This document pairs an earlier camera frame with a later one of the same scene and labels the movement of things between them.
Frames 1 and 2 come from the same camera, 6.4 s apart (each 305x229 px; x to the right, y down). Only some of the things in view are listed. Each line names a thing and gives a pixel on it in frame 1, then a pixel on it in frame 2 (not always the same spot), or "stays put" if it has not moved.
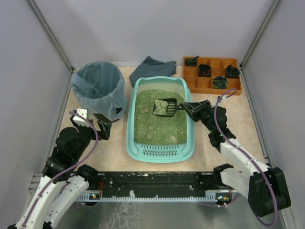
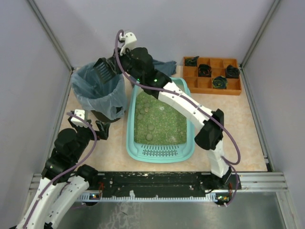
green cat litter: x=150 y=129 stays put
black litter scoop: x=166 y=107 → x=106 y=68
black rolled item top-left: x=192 y=62 stays put
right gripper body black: x=203 y=110 → x=116 y=63
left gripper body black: x=96 y=130 stays put
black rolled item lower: x=219 y=82 stays put
